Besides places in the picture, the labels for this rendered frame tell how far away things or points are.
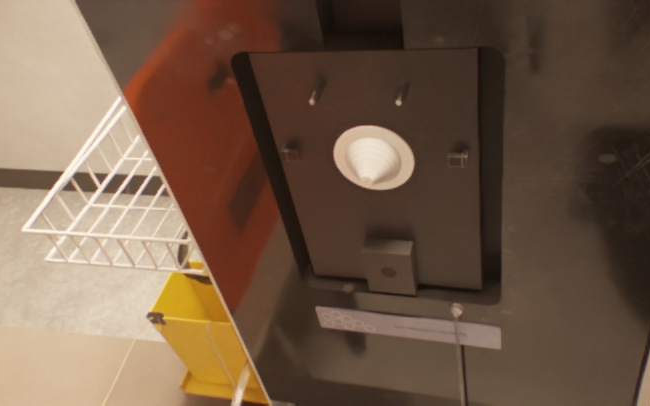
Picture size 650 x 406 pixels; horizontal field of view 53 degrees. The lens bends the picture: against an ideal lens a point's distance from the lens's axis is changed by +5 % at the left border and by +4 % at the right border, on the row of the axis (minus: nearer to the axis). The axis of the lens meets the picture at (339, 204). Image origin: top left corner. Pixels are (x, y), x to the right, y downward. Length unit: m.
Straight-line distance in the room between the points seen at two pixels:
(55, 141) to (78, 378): 1.56
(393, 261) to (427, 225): 0.05
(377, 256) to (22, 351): 0.77
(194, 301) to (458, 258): 0.45
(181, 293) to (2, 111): 1.80
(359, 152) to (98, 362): 0.73
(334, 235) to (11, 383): 0.71
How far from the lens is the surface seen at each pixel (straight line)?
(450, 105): 0.44
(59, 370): 1.13
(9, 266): 2.55
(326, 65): 0.44
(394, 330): 0.63
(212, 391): 0.92
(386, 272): 0.56
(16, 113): 2.56
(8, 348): 1.21
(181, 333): 0.82
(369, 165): 0.46
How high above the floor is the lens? 1.51
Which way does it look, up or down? 43 degrees down
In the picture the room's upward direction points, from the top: 13 degrees counter-clockwise
